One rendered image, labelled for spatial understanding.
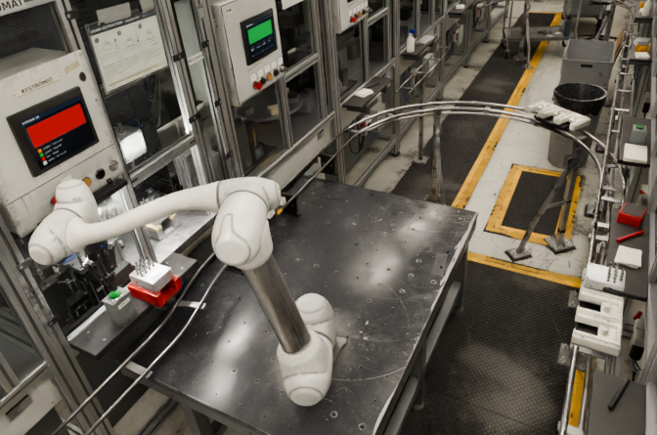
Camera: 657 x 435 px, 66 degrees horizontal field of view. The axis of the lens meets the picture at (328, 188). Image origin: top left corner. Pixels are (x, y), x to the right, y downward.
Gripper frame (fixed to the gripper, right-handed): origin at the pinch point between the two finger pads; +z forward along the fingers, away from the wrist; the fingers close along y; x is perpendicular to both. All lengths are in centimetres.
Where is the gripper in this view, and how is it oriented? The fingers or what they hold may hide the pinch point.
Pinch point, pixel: (109, 282)
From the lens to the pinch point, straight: 197.9
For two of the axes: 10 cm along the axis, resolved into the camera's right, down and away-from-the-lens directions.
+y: -4.6, 5.1, -7.2
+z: 0.8, 8.4, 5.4
